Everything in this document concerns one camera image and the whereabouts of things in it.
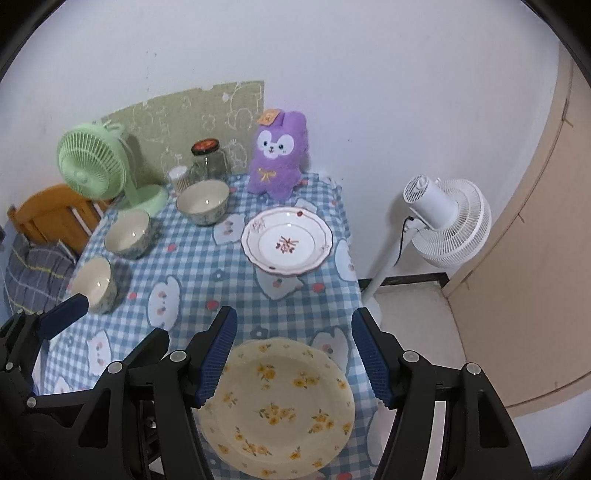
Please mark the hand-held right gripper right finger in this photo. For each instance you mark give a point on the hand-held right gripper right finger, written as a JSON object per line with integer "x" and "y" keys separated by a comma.
{"x": 374, "y": 364}

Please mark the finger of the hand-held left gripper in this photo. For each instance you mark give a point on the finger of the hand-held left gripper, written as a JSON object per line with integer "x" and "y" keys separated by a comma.
{"x": 150, "y": 344}
{"x": 67, "y": 310}

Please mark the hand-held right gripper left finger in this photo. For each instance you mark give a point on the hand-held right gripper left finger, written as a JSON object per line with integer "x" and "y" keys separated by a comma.
{"x": 214, "y": 364}

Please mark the large yellow floral plate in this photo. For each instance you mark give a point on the large yellow floral plate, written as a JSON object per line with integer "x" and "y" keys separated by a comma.
{"x": 281, "y": 406}

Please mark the white red floral plate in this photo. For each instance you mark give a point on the white red floral plate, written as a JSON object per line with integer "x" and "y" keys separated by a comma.
{"x": 286, "y": 240}

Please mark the grey plaid bedding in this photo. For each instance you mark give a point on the grey plaid bedding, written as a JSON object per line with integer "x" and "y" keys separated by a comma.
{"x": 37, "y": 272}

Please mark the blue checked printed tablecloth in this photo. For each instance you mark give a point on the blue checked printed tablecloth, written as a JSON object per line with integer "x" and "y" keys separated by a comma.
{"x": 194, "y": 277}

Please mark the green desk fan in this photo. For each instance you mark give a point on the green desk fan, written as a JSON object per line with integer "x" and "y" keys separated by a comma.
{"x": 83, "y": 177}

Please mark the white standing fan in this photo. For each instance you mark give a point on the white standing fan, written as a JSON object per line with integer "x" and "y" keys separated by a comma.
{"x": 450, "y": 230}

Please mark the large blue floral ceramic bowl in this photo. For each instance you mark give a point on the large blue floral ceramic bowl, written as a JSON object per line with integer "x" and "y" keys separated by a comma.
{"x": 203, "y": 198}

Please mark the beige door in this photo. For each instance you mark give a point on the beige door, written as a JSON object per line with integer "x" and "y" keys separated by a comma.
{"x": 531, "y": 277}

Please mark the glass jar with dark lid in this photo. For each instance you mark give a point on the glass jar with dark lid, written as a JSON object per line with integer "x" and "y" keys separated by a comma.
{"x": 210, "y": 161}

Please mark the purple plush toy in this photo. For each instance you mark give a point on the purple plush toy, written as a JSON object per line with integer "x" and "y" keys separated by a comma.
{"x": 277, "y": 170}

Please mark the green patterned wall mat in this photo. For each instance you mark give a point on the green patterned wall mat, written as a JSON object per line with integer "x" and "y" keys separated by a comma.
{"x": 184, "y": 115}

